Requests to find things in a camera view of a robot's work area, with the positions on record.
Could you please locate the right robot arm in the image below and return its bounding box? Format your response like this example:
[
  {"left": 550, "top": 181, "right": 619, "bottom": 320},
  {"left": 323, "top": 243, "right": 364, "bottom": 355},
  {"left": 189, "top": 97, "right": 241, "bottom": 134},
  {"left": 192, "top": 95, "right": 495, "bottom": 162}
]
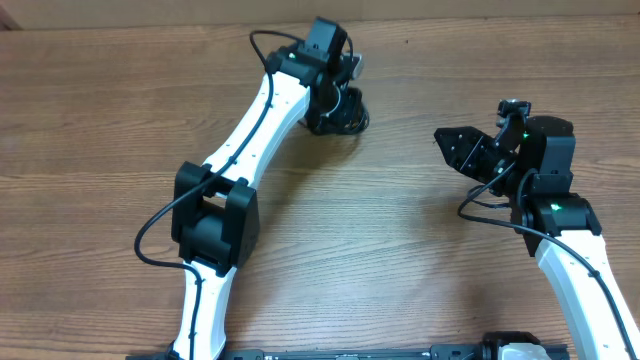
[{"left": 434, "top": 115, "right": 639, "bottom": 359}]

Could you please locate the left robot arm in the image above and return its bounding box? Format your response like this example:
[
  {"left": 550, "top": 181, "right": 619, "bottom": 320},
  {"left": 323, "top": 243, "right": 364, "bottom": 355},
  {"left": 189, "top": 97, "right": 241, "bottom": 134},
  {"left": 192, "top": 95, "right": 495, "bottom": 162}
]
[{"left": 168, "top": 17, "right": 369, "bottom": 359}]

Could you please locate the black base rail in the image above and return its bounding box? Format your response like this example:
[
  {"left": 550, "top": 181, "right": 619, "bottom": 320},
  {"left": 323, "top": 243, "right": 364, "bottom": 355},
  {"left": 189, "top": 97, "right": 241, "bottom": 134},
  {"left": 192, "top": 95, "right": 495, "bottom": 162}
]
[{"left": 124, "top": 330, "right": 571, "bottom": 360}]

